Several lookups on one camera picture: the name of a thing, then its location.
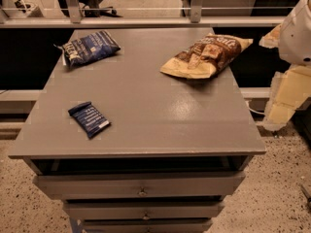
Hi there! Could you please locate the white cable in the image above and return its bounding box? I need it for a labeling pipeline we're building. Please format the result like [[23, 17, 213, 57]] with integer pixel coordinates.
[[246, 100, 266, 117]]

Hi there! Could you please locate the grey drawer cabinet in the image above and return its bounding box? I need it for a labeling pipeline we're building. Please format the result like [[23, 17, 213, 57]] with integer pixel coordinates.
[[8, 27, 267, 233]]

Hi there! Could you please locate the blue chip bag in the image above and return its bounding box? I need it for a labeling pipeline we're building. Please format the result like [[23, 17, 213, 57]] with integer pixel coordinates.
[[55, 30, 121, 68]]

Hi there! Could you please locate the grey metal railing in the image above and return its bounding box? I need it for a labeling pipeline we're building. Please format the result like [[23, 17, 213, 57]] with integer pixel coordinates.
[[1, 0, 284, 28]]

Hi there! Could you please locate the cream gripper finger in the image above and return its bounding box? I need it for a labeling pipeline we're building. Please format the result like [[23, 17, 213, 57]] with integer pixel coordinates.
[[259, 24, 281, 49], [263, 64, 311, 131]]

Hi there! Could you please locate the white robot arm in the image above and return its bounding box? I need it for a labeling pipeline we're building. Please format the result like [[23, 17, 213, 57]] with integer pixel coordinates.
[[259, 0, 311, 131]]

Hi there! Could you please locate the brown chip bag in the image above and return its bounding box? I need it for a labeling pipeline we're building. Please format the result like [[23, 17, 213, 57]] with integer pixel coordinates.
[[160, 33, 253, 79]]

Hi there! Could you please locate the top grey drawer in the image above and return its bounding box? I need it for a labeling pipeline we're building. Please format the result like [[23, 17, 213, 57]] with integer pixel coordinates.
[[33, 171, 245, 200]]

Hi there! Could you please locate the grey drawer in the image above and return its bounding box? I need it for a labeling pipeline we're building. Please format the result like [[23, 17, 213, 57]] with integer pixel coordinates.
[[64, 201, 225, 220], [33, 171, 245, 200], [84, 218, 212, 233]]

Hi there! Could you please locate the small dark blue snack packet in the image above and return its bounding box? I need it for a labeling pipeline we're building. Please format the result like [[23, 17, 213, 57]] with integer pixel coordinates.
[[68, 101, 110, 139]]

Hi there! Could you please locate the bottom grey drawer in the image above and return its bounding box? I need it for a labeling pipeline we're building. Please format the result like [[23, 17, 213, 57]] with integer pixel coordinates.
[[84, 218, 212, 233]]

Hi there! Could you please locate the middle grey drawer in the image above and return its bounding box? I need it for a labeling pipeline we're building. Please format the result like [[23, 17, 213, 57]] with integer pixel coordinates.
[[64, 201, 225, 220]]

